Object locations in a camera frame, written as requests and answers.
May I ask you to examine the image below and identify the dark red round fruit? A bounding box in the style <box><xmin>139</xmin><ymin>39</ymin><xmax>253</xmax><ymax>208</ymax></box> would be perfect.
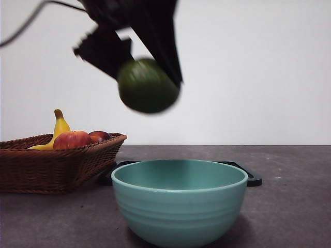
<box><xmin>87</xmin><ymin>131</ymin><xmax>111</xmax><ymax>144</ymax></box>

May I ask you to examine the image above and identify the brown wicker basket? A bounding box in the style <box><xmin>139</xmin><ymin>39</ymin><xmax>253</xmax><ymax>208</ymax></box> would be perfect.
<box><xmin>0</xmin><ymin>132</ymin><xmax>128</xmax><ymax>195</ymax></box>

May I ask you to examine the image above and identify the black rectangular tray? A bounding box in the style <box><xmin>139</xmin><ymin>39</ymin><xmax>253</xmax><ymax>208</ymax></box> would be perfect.
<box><xmin>97</xmin><ymin>160</ymin><xmax>263</xmax><ymax>187</ymax></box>

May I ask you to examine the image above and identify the red yellow apple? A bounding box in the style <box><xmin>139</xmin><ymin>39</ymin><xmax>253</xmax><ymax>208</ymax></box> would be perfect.
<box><xmin>53</xmin><ymin>130</ymin><xmax>92</xmax><ymax>150</ymax></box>

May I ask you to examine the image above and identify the yellow banana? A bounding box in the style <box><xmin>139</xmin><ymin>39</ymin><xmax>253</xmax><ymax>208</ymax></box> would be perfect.
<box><xmin>28</xmin><ymin>108</ymin><xmax>71</xmax><ymax>151</ymax></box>

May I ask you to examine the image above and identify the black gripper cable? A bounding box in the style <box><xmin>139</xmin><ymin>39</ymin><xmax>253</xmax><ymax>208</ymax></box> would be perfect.
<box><xmin>0</xmin><ymin>0</ymin><xmax>87</xmax><ymax>48</ymax></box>

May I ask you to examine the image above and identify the teal ceramic bowl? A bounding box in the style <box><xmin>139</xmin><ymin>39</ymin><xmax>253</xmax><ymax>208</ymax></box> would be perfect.
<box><xmin>111</xmin><ymin>159</ymin><xmax>249</xmax><ymax>248</ymax></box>

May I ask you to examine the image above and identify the green avocado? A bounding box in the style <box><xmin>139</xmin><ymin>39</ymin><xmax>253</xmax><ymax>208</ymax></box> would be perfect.
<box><xmin>117</xmin><ymin>58</ymin><xmax>181</xmax><ymax>114</ymax></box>

